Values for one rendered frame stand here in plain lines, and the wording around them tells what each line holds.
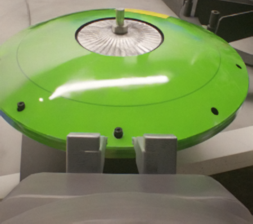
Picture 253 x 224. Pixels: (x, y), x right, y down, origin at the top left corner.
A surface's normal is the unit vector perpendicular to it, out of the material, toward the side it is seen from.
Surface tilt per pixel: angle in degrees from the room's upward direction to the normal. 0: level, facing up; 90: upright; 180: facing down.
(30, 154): 0
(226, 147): 0
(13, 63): 23
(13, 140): 0
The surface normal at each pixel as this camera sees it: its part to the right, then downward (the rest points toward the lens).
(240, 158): 0.27, 0.58
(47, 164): 0.04, -0.80
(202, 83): 0.29, -0.60
